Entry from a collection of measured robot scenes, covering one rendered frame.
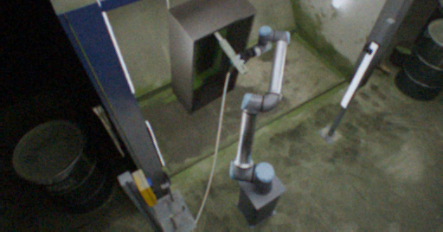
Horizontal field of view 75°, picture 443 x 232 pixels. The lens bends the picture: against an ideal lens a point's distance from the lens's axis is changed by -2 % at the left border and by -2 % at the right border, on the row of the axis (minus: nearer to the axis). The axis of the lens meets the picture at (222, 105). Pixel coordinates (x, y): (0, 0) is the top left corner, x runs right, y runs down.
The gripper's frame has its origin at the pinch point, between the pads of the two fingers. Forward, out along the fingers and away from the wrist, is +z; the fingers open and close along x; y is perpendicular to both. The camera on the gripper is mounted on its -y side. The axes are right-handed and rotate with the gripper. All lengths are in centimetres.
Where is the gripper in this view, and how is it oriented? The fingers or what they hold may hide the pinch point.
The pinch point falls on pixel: (234, 62)
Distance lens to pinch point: 226.4
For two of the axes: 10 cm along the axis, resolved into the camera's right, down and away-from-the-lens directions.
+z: -7.8, 5.0, -3.9
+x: -5.8, -8.1, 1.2
